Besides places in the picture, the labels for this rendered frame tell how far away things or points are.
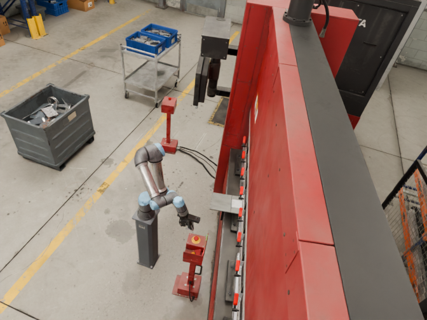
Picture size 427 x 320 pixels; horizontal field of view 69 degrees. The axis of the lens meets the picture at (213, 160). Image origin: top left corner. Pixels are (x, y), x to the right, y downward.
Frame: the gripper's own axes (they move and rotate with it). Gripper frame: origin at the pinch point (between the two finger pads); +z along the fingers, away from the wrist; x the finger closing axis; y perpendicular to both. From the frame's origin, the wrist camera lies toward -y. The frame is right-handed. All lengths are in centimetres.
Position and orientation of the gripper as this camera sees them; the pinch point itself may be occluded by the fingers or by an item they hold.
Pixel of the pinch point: (193, 229)
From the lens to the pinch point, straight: 249.9
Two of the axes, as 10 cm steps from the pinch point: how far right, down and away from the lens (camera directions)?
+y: -9.6, 0.6, 2.7
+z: 2.2, 7.5, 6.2
